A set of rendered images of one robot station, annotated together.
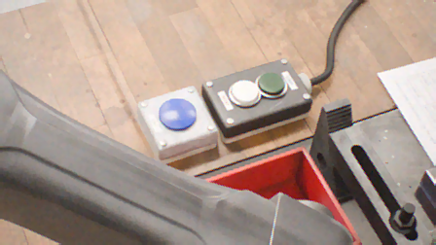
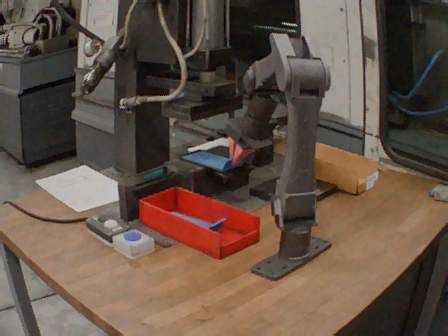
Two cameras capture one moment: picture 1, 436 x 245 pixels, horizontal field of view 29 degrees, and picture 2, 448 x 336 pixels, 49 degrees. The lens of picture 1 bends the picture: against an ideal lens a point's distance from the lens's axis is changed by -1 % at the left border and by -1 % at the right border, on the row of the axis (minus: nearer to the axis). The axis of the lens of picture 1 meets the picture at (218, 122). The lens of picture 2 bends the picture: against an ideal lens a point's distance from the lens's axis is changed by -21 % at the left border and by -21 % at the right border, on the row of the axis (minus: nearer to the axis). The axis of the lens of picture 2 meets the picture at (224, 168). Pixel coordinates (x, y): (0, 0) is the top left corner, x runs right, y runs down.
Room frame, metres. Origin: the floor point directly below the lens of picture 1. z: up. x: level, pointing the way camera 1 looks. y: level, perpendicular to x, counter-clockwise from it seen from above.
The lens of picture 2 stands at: (0.69, 1.15, 1.47)
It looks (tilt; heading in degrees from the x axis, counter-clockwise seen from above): 19 degrees down; 253
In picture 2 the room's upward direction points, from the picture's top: straight up
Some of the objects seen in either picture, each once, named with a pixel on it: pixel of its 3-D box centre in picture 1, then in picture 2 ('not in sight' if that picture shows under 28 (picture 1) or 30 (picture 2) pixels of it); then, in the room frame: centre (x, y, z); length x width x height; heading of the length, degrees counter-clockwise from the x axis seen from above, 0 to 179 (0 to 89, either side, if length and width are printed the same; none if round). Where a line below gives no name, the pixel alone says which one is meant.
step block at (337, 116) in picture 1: (342, 151); (132, 199); (0.51, -0.13, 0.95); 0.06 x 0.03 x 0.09; 29
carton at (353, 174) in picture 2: not in sight; (334, 168); (-0.06, -0.22, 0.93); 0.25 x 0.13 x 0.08; 119
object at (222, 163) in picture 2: not in sight; (214, 156); (0.29, -0.21, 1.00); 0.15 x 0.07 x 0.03; 120
